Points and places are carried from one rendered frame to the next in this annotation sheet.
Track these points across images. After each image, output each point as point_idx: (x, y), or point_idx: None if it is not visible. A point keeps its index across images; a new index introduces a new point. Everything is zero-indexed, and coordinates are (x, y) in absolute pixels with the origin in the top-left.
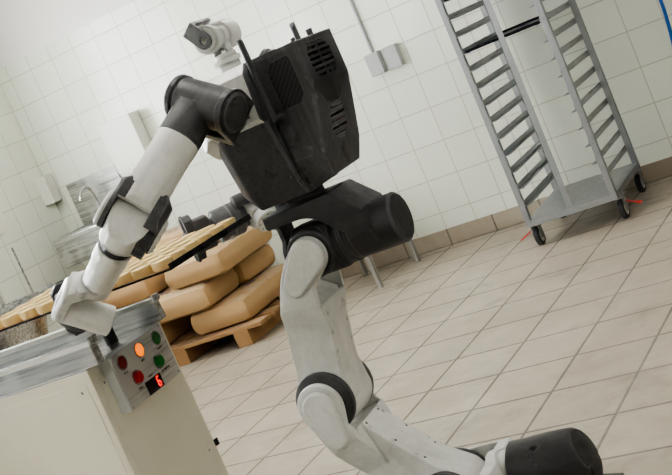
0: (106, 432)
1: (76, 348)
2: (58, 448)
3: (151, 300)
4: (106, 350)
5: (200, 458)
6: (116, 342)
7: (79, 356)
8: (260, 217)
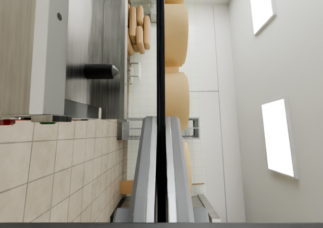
0: None
1: (37, 70)
2: None
3: (122, 119)
4: (69, 74)
5: None
6: (85, 78)
7: (14, 67)
8: (156, 199)
